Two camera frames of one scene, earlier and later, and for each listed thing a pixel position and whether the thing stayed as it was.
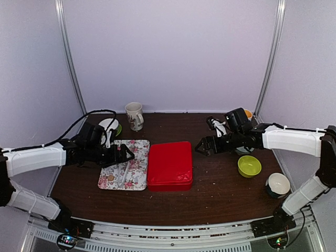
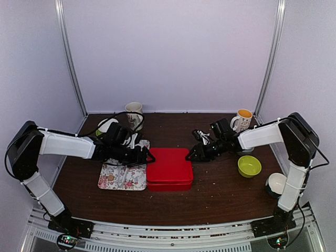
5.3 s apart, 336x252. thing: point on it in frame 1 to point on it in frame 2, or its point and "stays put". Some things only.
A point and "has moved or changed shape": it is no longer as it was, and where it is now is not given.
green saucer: (119, 129) to (98, 132)
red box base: (170, 187) stays put
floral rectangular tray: (130, 175) stays put
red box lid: (170, 163) has moved or changed shape
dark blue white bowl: (277, 185) stays put
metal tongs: (119, 184) stays put
